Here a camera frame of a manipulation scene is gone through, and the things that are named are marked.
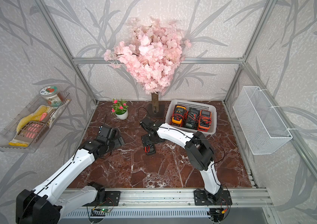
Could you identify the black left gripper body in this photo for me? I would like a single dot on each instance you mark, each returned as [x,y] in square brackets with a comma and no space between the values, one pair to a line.
[114,143]

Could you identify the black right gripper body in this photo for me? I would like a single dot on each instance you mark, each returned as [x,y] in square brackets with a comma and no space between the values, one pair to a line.
[146,139]

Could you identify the small black clamp multimeter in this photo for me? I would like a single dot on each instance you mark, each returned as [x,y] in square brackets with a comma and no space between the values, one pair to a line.
[149,149]

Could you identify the yellow ANENG multimeter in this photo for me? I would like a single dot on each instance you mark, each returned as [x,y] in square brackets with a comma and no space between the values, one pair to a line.
[178,116]

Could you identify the small black multimeter front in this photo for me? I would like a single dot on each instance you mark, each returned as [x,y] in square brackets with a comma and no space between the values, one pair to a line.
[192,117]

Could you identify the orange multimeter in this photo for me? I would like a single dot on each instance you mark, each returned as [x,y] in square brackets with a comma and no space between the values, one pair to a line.
[204,120]

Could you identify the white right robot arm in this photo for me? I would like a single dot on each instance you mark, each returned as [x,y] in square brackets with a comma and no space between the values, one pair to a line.
[197,147]

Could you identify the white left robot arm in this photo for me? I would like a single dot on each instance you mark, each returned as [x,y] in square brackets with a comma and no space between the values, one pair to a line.
[45,204]

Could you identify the white plastic perforated basket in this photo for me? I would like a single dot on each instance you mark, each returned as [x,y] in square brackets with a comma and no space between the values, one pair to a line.
[196,105]

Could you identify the small potted pink flower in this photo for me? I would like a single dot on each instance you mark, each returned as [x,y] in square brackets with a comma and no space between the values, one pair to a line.
[120,109]

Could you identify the green circuit board left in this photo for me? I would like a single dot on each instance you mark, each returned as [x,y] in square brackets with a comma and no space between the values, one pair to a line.
[100,212]

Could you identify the pink grid brush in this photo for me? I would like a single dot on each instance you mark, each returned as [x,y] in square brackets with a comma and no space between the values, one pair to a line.
[28,133]

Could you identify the pink cherry blossom tree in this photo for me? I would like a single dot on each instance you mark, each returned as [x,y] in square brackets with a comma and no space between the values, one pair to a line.
[151,56]

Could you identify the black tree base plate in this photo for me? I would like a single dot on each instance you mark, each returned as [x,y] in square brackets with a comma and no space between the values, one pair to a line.
[157,112]

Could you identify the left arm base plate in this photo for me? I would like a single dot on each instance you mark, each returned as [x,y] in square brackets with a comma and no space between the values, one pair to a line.
[111,197]

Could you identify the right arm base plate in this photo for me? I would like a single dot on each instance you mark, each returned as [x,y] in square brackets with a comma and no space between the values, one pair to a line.
[203,197]

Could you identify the clear acrylic wall shelf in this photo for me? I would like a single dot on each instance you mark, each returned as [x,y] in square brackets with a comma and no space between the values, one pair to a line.
[9,132]

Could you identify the white wire mesh wall basket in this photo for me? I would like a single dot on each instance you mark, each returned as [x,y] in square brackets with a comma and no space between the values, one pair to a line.
[264,130]

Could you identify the aluminium front rail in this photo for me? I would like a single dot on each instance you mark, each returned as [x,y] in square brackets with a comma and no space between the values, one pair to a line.
[249,197]

